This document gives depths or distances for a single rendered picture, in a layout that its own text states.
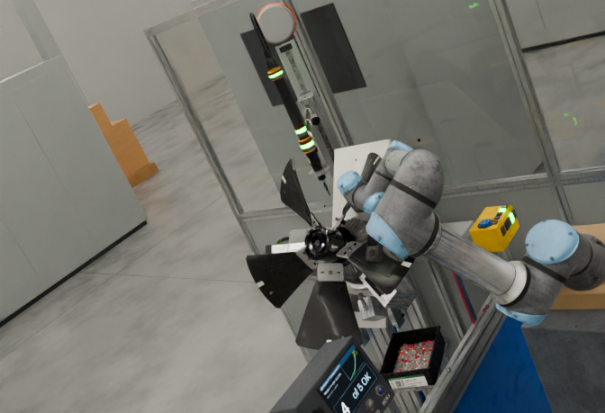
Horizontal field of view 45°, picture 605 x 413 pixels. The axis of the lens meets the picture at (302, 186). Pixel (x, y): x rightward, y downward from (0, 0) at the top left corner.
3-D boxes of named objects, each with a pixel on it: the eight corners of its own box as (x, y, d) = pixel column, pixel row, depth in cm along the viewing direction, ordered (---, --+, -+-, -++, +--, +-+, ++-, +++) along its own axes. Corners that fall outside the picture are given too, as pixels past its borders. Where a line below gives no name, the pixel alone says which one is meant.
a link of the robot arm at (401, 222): (577, 285, 177) (405, 184, 157) (546, 337, 177) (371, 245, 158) (547, 269, 188) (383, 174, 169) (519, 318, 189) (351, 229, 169)
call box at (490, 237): (494, 231, 256) (485, 206, 253) (521, 229, 250) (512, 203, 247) (478, 256, 245) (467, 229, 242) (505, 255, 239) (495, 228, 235)
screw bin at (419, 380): (399, 349, 244) (392, 333, 241) (446, 342, 236) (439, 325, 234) (385, 393, 225) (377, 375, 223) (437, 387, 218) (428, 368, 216)
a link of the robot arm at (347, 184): (343, 191, 206) (329, 183, 213) (362, 217, 211) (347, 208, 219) (363, 173, 207) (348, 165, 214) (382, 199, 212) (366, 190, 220)
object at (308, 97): (304, 113, 299) (296, 94, 296) (320, 107, 298) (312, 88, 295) (304, 120, 289) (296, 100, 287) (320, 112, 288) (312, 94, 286)
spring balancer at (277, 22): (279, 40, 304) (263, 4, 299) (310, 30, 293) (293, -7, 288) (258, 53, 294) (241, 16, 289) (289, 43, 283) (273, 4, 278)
